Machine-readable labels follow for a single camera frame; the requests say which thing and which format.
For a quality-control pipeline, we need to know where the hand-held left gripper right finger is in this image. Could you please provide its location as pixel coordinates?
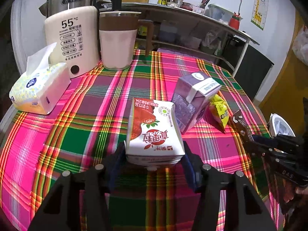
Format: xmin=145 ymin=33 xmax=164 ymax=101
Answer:
xmin=180 ymin=142 xmax=277 ymax=231

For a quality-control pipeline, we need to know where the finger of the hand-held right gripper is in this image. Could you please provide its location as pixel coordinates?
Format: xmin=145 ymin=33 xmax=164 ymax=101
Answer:
xmin=246 ymin=140 xmax=280 ymax=168
xmin=251 ymin=135 xmax=300 ymax=150

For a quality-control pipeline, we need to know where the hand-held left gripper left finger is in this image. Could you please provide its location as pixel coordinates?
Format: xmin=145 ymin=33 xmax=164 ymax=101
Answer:
xmin=28 ymin=146 xmax=127 ymax=231

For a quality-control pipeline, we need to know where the white trash bin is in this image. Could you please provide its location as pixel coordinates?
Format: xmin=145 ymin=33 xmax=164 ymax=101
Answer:
xmin=268 ymin=113 xmax=296 ymax=138

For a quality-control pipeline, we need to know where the brown wrapper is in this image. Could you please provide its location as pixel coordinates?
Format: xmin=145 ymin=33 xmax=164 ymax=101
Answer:
xmin=231 ymin=109 xmax=255 ymax=145

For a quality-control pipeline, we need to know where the strawberry milk carton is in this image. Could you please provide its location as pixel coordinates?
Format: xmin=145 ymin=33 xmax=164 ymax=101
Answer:
xmin=126 ymin=97 xmax=185 ymax=171

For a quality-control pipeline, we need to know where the purple milk carton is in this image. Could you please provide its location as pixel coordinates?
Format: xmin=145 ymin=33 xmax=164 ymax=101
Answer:
xmin=171 ymin=72 xmax=222 ymax=135

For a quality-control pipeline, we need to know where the yellow snack packet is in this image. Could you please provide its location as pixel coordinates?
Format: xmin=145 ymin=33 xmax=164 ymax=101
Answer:
xmin=206 ymin=94 xmax=230 ymax=134

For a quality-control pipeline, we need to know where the plaid tablecloth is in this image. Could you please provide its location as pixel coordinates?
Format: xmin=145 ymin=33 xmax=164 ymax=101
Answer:
xmin=0 ymin=49 xmax=281 ymax=231

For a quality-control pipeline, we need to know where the black cabinet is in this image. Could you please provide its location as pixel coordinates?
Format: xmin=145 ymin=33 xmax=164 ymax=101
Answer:
xmin=235 ymin=43 xmax=275 ymax=102

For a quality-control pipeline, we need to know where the white shelf counter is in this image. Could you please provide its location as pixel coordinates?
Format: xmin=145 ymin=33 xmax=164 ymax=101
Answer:
xmin=121 ymin=2 xmax=260 ymax=75

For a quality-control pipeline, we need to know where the white plastic bag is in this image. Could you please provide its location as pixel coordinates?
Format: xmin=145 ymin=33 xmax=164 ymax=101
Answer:
xmin=292 ymin=24 xmax=308 ymax=66

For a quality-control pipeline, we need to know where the bundle of plastic bags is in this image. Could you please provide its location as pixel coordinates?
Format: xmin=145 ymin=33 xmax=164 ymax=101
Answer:
xmin=204 ymin=31 xmax=222 ymax=55

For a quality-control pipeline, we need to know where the tissue pack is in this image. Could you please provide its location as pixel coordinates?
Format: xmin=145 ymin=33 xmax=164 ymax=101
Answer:
xmin=9 ymin=42 xmax=72 ymax=115

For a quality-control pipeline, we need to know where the brown and white pitcher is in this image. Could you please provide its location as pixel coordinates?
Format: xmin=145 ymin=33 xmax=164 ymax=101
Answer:
xmin=99 ymin=10 xmax=154 ymax=71

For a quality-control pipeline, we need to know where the clear plastic container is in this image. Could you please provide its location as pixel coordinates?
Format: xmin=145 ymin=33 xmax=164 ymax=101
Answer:
xmin=208 ymin=4 xmax=233 ymax=23

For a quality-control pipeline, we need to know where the cream electric kettle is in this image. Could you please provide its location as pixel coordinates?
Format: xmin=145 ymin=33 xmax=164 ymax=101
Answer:
xmin=44 ymin=5 xmax=101 ymax=79

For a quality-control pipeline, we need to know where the giraffe wall poster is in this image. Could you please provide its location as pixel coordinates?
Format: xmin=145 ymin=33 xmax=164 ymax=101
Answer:
xmin=250 ymin=0 xmax=270 ymax=31

